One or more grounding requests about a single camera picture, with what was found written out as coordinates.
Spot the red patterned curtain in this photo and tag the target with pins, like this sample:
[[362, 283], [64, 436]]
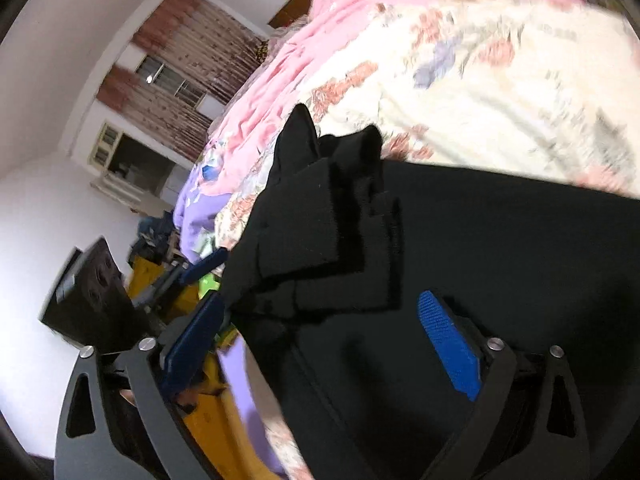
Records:
[[192, 49]]

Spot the window with frame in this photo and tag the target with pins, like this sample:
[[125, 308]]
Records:
[[145, 135]]

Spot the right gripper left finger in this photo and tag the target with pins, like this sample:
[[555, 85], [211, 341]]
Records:
[[119, 419]]

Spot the wooden nightstand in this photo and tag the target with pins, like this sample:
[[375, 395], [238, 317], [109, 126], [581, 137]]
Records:
[[289, 13]]

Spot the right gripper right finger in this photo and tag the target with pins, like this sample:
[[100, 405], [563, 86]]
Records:
[[526, 421]]

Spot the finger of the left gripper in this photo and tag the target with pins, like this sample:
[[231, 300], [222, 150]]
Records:
[[194, 272]]

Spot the floral white quilt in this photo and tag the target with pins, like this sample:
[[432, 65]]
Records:
[[524, 88]]

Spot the black pants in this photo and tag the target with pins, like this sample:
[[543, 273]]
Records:
[[324, 282]]

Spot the purple bed sheet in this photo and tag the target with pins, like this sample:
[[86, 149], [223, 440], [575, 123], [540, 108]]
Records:
[[194, 217]]

